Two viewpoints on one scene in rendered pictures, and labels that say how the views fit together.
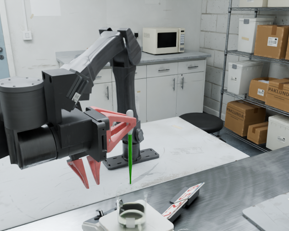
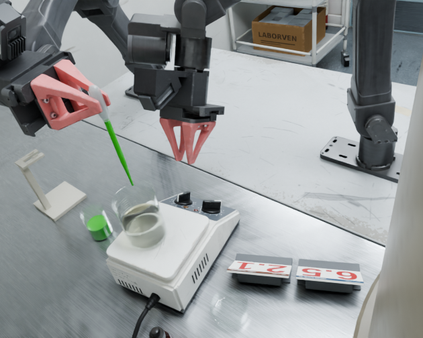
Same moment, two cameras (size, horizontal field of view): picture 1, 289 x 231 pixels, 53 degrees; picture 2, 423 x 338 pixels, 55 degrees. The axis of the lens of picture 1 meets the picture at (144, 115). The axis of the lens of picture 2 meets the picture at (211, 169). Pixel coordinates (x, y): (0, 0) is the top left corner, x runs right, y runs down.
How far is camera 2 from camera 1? 0.63 m
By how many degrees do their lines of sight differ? 65
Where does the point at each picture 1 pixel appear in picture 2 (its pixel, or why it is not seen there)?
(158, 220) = (172, 256)
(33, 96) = not seen: outside the picture
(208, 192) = not seen: hidden behind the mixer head
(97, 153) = (23, 124)
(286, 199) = not seen: outside the picture
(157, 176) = (357, 214)
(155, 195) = (302, 236)
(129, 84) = (367, 22)
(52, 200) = (217, 151)
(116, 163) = (339, 153)
